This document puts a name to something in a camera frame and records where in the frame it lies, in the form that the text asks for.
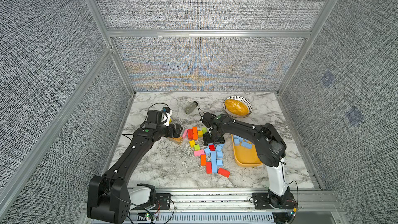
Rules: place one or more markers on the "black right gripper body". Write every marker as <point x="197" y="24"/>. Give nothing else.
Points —
<point x="210" y="138"/>

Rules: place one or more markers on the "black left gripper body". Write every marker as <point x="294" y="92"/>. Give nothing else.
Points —
<point x="169" y="132"/>

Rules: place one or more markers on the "blue long block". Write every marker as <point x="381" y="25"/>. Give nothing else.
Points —
<point x="214" y="167"/>
<point x="246" y="145"/>

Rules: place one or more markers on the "yellow plastic tray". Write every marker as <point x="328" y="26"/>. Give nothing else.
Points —
<point x="245" y="157"/>

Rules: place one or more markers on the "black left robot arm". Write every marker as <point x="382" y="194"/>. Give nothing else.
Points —
<point x="108" y="196"/>

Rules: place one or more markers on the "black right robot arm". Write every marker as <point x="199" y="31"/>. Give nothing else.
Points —
<point x="270" y="148"/>

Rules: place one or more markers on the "amber spice jar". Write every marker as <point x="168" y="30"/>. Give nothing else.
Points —
<point x="178" y="140"/>

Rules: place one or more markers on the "pink long block upper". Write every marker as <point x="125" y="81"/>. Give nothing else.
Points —
<point x="185" y="133"/>

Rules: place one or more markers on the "pink long block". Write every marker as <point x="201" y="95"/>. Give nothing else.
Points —
<point x="185" y="133"/>
<point x="199" y="152"/>

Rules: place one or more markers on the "small red cube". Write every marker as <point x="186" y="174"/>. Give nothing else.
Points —
<point x="211" y="147"/>

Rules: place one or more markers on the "red block upper left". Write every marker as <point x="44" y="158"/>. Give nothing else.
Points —
<point x="190" y="134"/>

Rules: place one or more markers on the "red block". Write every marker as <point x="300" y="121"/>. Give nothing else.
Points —
<point x="190" y="134"/>
<point x="224" y="172"/>
<point x="208" y="167"/>

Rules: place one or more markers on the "orange long block upper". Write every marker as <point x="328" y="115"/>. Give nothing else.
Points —
<point x="195" y="133"/>

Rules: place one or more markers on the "yellow small block middle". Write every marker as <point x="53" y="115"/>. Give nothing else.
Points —
<point x="192" y="143"/>

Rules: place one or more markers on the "pink long block lower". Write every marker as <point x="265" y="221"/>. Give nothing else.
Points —
<point x="199" y="152"/>

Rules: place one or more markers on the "blue long block bottom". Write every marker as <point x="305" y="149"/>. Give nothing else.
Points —
<point x="214" y="167"/>

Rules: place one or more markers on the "orange block lower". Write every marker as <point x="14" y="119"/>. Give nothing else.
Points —
<point x="203" y="160"/>

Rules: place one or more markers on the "glass spice jar black lid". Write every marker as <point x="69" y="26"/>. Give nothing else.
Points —
<point x="190" y="107"/>

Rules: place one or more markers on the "red block bottom left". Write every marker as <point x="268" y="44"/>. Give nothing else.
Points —
<point x="208" y="167"/>

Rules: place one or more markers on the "patterned bowl of yellow grains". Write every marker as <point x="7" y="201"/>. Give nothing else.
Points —
<point x="237" y="106"/>

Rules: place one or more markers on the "red block bottom right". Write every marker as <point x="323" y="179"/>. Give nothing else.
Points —
<point x="224" y="172"/>

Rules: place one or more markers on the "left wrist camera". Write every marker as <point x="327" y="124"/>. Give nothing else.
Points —
<point x="157" y="118"/>

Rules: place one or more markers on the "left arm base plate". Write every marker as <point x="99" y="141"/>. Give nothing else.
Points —
<point x="160" y="201"/>

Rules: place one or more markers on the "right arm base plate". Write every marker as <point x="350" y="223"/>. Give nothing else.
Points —
<point x="264" y="201"/>

